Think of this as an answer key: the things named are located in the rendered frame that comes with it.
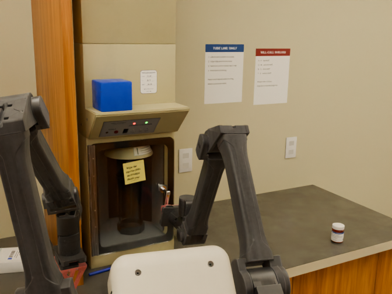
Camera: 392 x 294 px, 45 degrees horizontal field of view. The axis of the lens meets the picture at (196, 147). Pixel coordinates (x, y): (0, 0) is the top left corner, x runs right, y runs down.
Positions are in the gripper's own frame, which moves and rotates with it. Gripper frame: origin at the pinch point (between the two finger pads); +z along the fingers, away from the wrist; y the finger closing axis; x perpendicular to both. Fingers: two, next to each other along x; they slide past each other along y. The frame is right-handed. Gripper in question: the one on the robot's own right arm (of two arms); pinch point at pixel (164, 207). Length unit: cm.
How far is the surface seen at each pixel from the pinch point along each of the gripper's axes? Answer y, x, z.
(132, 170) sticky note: 12.9, -12.2, 4.0
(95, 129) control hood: 29.4, -25.8, -1.1
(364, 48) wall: -131, -78, 49
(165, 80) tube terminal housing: 5.2, -44.3, 5.4
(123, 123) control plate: 21.1, -28.8, -2.7
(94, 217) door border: 23.8, 5.2, 3.9
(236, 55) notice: -49, -59, 49
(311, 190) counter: -105, 2, 38
